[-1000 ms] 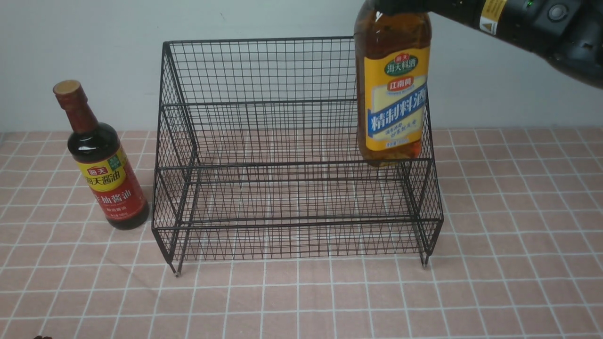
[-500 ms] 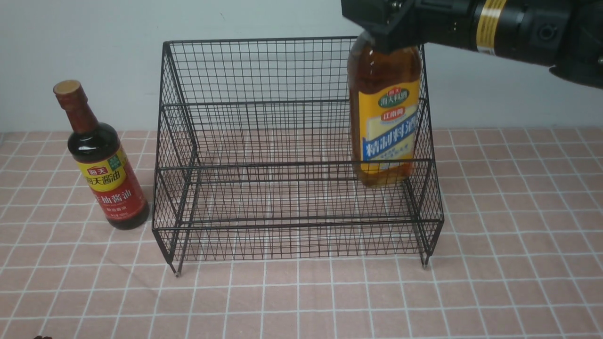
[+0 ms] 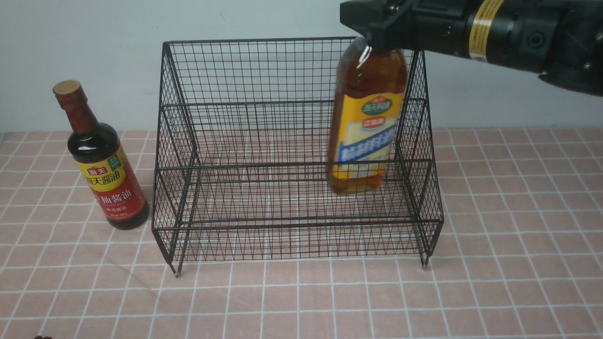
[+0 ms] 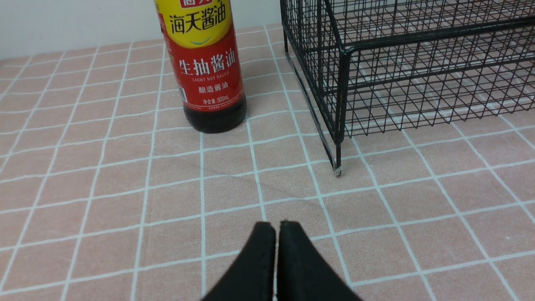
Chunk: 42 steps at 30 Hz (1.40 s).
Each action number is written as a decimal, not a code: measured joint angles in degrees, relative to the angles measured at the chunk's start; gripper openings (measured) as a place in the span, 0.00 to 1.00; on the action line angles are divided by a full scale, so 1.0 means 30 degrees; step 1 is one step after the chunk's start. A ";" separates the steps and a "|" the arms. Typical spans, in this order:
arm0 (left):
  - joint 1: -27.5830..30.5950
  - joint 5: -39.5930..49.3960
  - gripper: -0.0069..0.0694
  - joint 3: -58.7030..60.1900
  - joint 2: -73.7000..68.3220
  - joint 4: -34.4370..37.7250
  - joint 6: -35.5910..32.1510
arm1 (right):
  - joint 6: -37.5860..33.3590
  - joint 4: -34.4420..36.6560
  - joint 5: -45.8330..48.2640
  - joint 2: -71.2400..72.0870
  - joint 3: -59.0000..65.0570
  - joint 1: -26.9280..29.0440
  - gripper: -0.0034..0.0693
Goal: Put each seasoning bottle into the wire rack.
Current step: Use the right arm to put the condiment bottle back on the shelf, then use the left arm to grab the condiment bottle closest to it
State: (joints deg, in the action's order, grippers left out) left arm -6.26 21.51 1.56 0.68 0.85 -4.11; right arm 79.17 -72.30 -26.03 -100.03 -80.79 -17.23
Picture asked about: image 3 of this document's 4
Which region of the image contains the pink checkered tablecloth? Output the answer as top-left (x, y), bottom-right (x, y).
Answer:
top-left (1, 128), bottom-right (602, 339)

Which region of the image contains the amber cooking wine bottle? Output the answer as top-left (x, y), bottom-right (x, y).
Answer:
top-left (326, 37), bottom-right (408, 195)

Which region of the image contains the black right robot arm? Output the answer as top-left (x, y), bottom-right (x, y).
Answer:
top-left (339, 0), bottom-right (603, 97)

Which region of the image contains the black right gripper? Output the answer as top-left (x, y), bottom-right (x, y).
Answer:
top-left (340, 0), bottom-right (472, 57)

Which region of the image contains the black wire mesh shelf rack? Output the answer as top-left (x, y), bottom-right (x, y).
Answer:
top-left (152, 37), bottom-right (444, 276)

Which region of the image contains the dark soy sauce bottle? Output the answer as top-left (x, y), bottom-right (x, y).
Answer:
top-left (52, 80), bottom-right (149, 230)

